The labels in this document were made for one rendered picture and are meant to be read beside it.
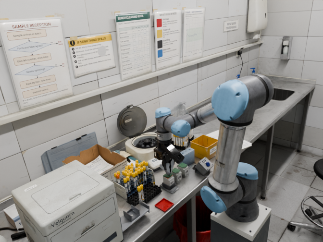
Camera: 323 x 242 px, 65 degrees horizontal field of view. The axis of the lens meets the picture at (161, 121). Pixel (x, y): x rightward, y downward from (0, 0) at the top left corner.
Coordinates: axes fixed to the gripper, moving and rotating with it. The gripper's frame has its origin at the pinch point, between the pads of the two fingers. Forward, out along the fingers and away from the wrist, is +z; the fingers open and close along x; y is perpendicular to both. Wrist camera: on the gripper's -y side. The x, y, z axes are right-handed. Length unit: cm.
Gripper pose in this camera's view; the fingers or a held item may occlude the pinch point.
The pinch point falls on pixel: (169, 173)
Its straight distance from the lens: 135.4
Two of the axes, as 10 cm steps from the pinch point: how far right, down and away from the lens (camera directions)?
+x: -6.7, 3.3, -6.6
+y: -7.4, -2.2, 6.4
